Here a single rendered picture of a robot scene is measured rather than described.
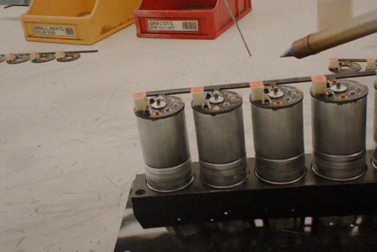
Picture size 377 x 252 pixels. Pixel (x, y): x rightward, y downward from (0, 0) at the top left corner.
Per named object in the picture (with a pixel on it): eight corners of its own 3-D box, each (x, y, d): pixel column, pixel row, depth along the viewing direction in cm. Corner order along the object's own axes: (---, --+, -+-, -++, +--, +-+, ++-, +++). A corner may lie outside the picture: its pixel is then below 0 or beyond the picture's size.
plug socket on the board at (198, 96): (209, 104, 24) (207, 91, 24) (191, 106, 24) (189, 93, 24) (209, 97, 25) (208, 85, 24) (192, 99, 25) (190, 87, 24)
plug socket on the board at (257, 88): (269, 99, 24) (268, 86, 23) (251, 101, 24) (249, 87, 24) (267, 92, 24) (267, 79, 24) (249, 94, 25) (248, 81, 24)
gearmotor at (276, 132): (309, 197, 25) (307, 101, 23) (258, 200, 25) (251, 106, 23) (301, 170, 27) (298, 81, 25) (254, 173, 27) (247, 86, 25)
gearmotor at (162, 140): (194, 204, 25) (182, 112, 23) (146, 208, 26) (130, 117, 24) (196, 178, 28) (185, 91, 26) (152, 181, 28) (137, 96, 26)
